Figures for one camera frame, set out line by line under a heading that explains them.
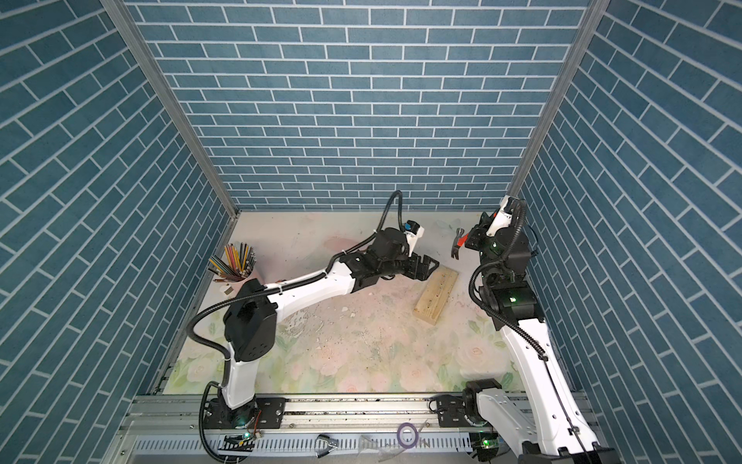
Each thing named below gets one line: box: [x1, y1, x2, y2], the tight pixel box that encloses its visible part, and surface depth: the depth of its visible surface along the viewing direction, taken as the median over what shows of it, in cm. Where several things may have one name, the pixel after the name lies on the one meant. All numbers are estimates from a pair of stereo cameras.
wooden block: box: [412, 265, 459, 326], surface depth 93 cm
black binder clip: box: [314, 434, 340, 459], surface depth 71 cm
